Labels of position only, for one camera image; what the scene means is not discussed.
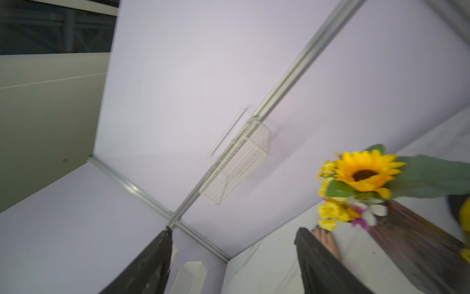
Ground white wire wall basket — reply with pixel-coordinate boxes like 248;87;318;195
199;109;272;205

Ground artificial flower bouquet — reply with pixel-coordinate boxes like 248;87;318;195
317;144;470;232

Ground purple glass vase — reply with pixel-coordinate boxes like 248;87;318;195
368;201;470;294

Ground white mesh two-tier shelf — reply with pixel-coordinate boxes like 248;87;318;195
169;262;208;294

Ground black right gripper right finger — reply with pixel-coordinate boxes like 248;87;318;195
294;227;373;294

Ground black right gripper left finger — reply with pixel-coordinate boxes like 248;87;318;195
101;227;173;294

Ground mannequin hand with dark nails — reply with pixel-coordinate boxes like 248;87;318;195
312;225;341;261

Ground aluminium frame profiles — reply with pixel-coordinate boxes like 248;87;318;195
94;1;470;257

